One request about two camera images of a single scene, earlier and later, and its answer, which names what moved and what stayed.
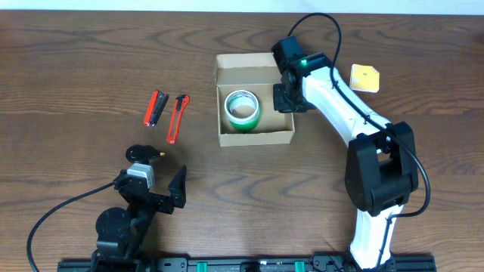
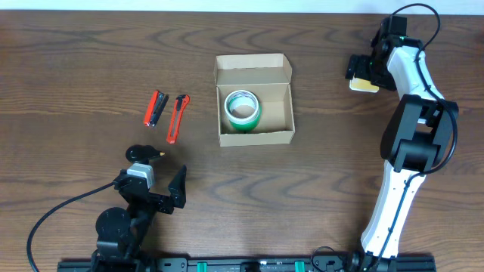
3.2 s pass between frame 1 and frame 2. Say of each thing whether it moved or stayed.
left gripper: stayed
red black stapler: stayed
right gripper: moved
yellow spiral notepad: stayed
